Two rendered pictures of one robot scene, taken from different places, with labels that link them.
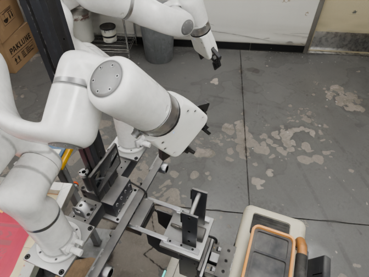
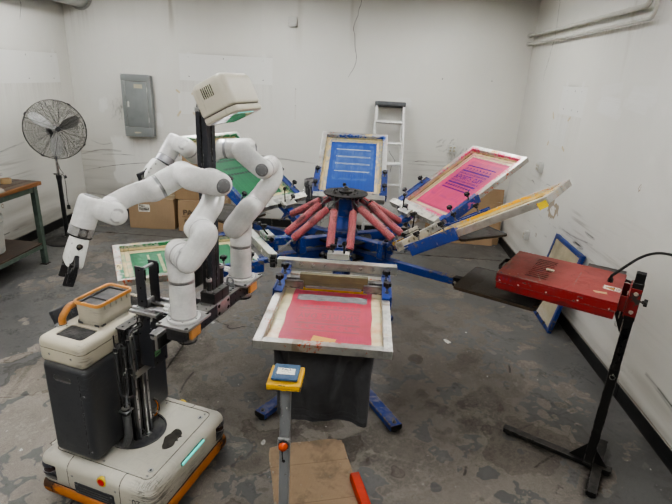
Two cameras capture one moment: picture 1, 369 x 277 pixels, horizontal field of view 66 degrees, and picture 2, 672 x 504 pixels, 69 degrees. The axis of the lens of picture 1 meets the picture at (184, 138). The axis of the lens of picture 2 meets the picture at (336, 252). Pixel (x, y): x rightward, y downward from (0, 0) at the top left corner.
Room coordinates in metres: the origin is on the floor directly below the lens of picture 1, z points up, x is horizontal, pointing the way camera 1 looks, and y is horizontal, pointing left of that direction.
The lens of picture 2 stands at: (2.47, 0.70, 2.04)
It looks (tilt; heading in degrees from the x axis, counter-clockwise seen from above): 20 degrees down; 177
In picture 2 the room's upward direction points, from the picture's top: 3 degrees clockwise
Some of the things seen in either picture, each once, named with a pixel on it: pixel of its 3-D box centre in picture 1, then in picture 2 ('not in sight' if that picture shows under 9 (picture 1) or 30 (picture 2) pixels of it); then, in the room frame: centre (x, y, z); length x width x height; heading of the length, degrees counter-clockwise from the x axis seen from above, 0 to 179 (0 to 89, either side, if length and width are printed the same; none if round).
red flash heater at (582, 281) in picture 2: not in sight; (564, 282); (0.11, 2.05, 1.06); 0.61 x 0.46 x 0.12; 54
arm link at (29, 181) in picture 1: (31, 195); (239, 229); (0.38, 0.37, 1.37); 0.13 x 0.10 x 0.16; 171
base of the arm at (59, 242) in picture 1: (55, 231); (238, 261); (0.36, 0.36, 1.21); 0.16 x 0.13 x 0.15; 69
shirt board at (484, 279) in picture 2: not in sight; (431, 272); (-0.33, 1.45, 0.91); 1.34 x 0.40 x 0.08; 54
